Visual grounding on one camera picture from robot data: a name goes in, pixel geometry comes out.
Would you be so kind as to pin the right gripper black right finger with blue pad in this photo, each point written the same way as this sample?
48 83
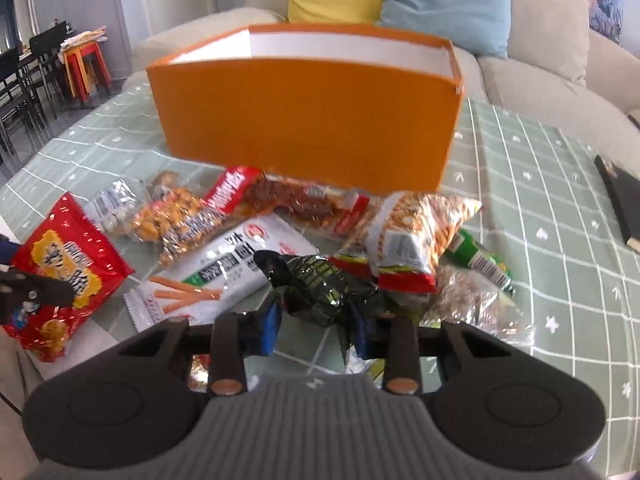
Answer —
395 339

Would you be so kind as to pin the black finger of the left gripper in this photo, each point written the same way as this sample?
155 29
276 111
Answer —
18 288

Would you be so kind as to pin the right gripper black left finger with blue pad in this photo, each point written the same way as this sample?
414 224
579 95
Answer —
174 344

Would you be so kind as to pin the red cracker snack bag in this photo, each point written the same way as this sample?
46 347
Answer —
68 247

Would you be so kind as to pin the clear brown seed bag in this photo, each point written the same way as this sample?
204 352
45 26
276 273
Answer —
464 295

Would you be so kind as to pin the dark green snack packet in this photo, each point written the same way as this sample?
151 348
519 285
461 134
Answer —
317 291

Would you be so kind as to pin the white spicy strip packet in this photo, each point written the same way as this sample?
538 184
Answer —
210 281

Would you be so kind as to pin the orange peanut snack bag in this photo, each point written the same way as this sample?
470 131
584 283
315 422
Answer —
400 238

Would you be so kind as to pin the small green candy packet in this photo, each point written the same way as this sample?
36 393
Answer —
465 251

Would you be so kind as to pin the small white candy packet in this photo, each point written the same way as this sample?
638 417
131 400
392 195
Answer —
112 209

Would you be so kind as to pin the clear orange nut bag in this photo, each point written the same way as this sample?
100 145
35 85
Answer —
177 220

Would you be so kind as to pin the red dried meat packet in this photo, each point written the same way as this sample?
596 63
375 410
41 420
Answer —
243 191

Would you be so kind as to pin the green checkered tablecloth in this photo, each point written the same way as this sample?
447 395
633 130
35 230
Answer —
546 215

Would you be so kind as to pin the black dining chairs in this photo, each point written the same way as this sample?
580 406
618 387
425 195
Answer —
27 80

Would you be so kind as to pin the orange cardboard box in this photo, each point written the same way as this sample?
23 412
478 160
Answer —
356 106

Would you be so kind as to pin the red and yellow stools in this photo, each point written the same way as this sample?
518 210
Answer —
86 69

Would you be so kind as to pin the black notebook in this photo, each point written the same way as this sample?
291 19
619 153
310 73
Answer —
624 193

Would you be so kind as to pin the beige fabric sofa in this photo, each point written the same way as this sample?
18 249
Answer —
602 111

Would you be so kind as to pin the light blue cushion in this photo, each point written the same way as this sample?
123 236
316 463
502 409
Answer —
481 27

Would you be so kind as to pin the beige back cushion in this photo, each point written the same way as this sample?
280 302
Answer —
552 35

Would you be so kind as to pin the blue patterned cushion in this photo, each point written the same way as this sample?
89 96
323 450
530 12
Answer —
597 0

